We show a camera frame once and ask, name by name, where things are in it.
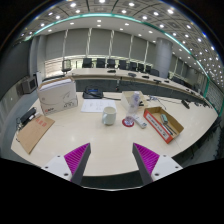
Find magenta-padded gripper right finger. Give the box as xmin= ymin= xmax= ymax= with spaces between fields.
xmin=131 ymin=142 xmax=184 ymax=186

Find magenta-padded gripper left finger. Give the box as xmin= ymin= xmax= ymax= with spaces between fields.
xmin=40 ymin=142 xmax=92 ymax=186

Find shallow red-edged cardboard box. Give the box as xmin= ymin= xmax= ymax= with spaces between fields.
xmin=143 ymin=106 xmax=185 ymax=145

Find white remote control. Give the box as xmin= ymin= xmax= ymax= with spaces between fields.
xmin=132 ymin=114 xmax=148 ymax=130

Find flat round red coaster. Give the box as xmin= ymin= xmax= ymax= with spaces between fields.
xmin=121 ymin=117 xmax=135 ymax=128

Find flat brown cardboard piece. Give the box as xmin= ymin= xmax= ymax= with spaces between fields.
xmin=16 ymin=114 xmax=56 ymax=155

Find white ceramic mug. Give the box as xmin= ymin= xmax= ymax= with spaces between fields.
xmin=101 ymin=106 xmax=118 ymax=126

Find white paper sheet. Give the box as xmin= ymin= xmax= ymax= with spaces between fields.
xmin=80 ymin=98 xmax=118 ymax=114

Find small open beige box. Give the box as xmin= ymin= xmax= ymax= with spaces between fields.
xmin=120 ymin=90 xmax=149 ymax=113

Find large white cardboard box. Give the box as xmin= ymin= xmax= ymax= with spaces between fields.
xmin=36 ymin=77 xmax=79 ymax=116

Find black power strip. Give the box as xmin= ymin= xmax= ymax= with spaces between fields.
xmin=19 ymin=106 xmax=38 ymax=126

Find small black desk device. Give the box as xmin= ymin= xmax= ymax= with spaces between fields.
xmin=180 ymin=99 xmax=191 ymax=110

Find black electronic device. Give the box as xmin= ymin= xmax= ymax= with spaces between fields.
xmin=82 ymin=85 xmax=104 ymax=100

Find long curved conference desk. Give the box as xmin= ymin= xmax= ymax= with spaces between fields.
xmin=43 ymin=68 xmax=214 ymax=108

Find grey box monitor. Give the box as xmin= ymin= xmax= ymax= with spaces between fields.
xmin=21 ymin=75 xmax=38 ymax=95

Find row of black office chairs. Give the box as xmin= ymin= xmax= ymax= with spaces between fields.
xmin=61 ymin=57 xmax=161 ymax=78

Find grey round column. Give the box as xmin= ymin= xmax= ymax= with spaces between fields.
xmin=153 ymin=37 xmax=174 ymax=80

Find ceiling lights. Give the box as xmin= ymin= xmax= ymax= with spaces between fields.
xmin=19 ymin=0 xmax=223 ymax=78

